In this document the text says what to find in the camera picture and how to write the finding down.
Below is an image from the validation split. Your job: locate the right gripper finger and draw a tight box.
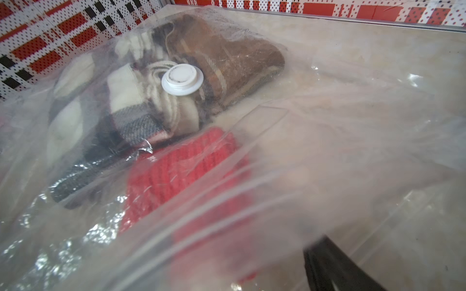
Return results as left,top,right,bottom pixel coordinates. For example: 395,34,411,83
303,236,386,291

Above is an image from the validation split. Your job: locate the clear plastic vacuum bag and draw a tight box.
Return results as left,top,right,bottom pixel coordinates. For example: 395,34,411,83
1,7,466,291

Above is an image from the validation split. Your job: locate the red knitted scarf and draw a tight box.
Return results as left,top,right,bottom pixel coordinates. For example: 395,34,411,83
119,126,259,284

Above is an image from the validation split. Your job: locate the brown fringed scarf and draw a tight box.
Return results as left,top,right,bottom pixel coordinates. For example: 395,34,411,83
154,14,285,115

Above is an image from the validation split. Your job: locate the white vacuum bag valve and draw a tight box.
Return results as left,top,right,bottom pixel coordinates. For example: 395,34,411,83
161,64,204,97

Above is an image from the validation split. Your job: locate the grey white plaid scarf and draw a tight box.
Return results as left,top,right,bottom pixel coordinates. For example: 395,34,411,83
47,29,201,207

